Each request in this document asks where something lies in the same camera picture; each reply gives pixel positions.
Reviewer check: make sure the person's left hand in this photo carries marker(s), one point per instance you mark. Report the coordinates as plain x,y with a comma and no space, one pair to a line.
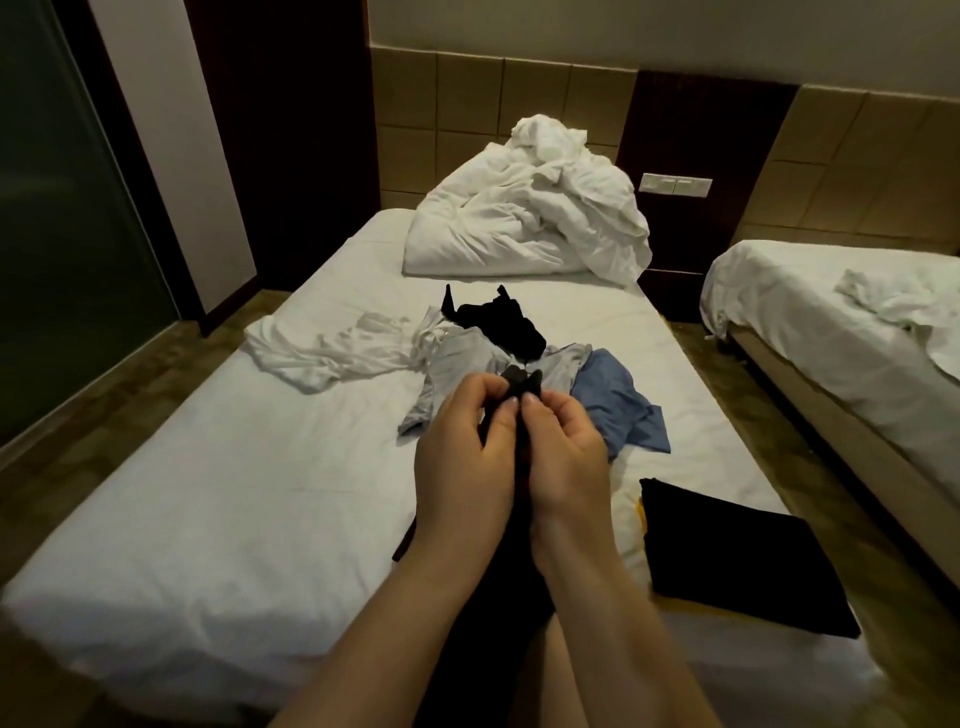
457,472

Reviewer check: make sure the person's right hand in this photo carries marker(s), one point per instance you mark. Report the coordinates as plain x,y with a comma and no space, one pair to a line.
570,480

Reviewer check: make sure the person's right thumb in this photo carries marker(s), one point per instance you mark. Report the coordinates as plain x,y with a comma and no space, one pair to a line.
531,427

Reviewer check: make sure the person's left thumb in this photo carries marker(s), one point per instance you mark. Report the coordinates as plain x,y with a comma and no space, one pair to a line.
504,427

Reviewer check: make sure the long black garment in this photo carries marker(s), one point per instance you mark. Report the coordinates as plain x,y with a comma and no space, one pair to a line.
487,645

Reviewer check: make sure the person's right forearm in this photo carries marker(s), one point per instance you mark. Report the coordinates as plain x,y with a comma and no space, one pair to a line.
615,637

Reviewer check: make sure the person's left forearm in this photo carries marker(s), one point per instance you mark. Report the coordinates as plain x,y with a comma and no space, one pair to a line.
390,637

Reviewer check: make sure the grey shirt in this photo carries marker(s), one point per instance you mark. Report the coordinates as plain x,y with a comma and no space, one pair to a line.
457,356

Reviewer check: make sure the blue garment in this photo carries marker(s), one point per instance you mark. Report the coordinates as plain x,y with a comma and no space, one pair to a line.
615,397

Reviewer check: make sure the small black garment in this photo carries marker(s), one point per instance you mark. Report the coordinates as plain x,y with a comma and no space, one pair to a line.
499,319

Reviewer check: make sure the white garment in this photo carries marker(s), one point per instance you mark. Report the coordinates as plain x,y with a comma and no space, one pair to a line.
330,352

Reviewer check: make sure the crumpled white duvet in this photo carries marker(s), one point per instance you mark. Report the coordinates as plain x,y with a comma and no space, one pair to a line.
517,217

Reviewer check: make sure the folded black garment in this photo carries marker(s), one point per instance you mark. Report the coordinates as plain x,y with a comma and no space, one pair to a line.
735,555

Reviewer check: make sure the person's leg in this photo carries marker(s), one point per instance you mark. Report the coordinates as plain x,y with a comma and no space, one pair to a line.
559,690

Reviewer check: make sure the bed with white sheet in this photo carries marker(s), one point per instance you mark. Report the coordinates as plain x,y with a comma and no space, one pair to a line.
225,487

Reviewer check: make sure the bed with beige base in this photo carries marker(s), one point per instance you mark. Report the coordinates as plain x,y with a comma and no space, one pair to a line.
817,352

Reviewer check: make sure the tan padded headboard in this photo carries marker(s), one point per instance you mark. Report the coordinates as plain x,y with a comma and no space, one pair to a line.
870,165
465,97

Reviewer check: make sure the dark wooden wardrobe panel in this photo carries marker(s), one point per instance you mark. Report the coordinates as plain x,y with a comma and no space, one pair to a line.
292,142

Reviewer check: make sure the crumpled white sheet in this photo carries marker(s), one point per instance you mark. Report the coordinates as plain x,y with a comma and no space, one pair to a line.
907,304

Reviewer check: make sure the frosted glass door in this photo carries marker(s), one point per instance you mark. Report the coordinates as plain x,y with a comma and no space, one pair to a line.
67,225

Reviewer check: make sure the white wall switch panel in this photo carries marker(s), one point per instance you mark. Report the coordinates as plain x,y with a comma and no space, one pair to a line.
675,184

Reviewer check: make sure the dark wooden wall panel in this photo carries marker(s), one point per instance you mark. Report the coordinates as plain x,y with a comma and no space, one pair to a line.
697,127

